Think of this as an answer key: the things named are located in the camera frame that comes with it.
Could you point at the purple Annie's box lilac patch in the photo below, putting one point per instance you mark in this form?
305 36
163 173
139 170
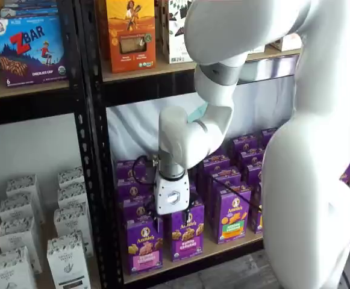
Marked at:
188 238
194 189

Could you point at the white carton grey print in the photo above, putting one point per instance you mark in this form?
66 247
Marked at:
71 192
70 176
70 221
18 238
19 209
10 271
24 186
67 262

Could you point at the Simple Mills chocolate thins box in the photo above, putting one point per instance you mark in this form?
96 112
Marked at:
177 33

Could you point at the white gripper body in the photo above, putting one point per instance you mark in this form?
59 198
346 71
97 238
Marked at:
171 195

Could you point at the purple Annie's box orange patch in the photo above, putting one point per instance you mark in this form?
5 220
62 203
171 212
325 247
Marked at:
244 143
253 177
251 156
257 219

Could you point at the orange Revival snack box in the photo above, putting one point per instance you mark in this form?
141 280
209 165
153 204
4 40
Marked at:
131 36

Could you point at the purple Annie's snack box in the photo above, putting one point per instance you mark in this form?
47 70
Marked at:
348 173

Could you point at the black metal shelving rack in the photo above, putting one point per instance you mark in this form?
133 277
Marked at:
27 108
138 90

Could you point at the purple Annie's box pink patch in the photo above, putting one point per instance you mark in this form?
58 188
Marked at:
129 170
138 210
144 256
134 189

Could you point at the purple Annie's box maroon patch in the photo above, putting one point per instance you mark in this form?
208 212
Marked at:
268 137

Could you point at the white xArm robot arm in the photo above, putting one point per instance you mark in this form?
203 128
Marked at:
298 180

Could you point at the blue ZBar snack box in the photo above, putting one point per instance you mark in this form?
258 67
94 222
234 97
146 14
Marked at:
36 3
27 12
30 51

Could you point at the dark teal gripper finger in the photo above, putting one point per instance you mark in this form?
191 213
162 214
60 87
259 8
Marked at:
158 222
188 216

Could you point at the purple Annie's box green patch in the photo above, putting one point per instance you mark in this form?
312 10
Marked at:
226 177
235 216
217 164

